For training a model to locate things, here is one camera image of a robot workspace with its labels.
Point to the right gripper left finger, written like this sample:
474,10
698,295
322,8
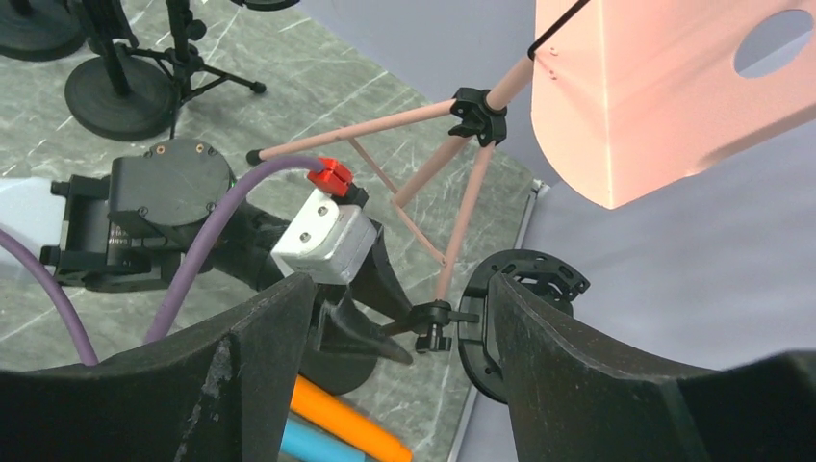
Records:
219,390

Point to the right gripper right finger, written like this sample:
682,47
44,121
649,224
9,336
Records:
576,394

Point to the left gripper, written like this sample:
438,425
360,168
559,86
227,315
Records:
340,328

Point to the tripod shock mount stand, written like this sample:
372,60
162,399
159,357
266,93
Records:
180,62

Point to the black round base stand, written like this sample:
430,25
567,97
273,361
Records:
114,95

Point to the orange microphone round stand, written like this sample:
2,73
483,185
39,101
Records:
39,31

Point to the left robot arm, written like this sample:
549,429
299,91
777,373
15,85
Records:
157,221

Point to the pink music stand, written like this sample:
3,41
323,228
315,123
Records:
627,97

